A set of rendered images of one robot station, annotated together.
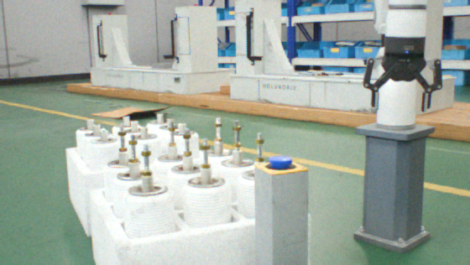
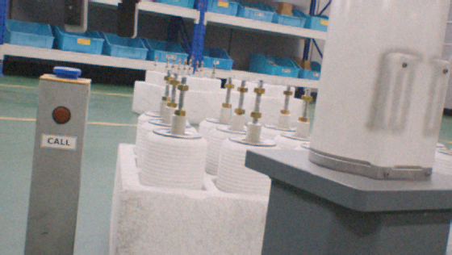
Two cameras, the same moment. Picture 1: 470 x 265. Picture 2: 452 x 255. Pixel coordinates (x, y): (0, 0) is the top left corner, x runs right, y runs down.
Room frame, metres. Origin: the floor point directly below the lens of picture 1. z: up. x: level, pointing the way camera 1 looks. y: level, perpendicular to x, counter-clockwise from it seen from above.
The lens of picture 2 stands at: (1.27, -0.94, 0.38)
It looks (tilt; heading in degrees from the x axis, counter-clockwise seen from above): 7 degrees down; 100
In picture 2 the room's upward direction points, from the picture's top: 7 degrees clockwise
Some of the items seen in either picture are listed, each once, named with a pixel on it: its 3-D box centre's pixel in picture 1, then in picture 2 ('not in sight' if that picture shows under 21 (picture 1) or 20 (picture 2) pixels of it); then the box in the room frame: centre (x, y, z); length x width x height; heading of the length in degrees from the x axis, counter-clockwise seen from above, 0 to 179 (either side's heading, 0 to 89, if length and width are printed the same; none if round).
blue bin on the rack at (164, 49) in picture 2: not in sight; (160, 51); (-0.52, 4.76, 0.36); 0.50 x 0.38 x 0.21; 134
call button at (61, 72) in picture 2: (280, 163); (66, 74); (0.86, -0.09, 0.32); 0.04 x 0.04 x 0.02
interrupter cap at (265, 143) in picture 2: (237, 163); (252, 142); (1.15, -0.02, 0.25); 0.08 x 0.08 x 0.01
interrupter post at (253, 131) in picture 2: (237, 158); (253, 133); (1.15, -0.02, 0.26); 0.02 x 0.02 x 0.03
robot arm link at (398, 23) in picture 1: (404, 19); not in sight; (1.03, -0.35, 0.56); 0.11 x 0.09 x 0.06; 169
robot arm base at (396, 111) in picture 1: (396, 93); (378, 65); (1.30, -0.43, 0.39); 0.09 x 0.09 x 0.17; 43
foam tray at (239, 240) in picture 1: (190, 238); (225, 220); (1.10, 0.09, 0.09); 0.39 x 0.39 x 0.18; 22
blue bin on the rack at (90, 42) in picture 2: not in sight; (74, 39); (-1.13, 4.15, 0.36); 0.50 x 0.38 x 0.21; 134
